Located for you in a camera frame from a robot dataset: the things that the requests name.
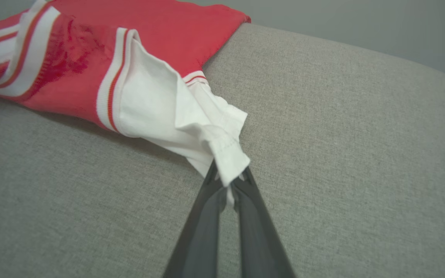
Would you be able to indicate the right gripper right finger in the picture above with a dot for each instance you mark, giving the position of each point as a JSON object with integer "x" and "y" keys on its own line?
{"x": 259, "y": 239}

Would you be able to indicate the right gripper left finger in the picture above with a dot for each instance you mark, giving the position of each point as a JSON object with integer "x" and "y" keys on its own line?
{"x": 199, "y": 239}

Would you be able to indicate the red and white garment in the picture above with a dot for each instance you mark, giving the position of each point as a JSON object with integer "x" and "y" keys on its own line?
{"x": 149, "y": 96}

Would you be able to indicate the grey fabric sofa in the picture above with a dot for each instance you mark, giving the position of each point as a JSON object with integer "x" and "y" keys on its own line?
{"x": 361, "y": 173}

